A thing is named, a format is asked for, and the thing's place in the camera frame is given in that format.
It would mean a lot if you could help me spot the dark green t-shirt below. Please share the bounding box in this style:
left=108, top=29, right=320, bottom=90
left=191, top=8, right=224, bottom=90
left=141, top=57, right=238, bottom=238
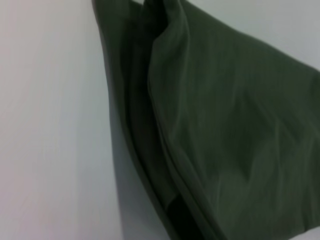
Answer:
left=91, top=0, right=320, bottom=240

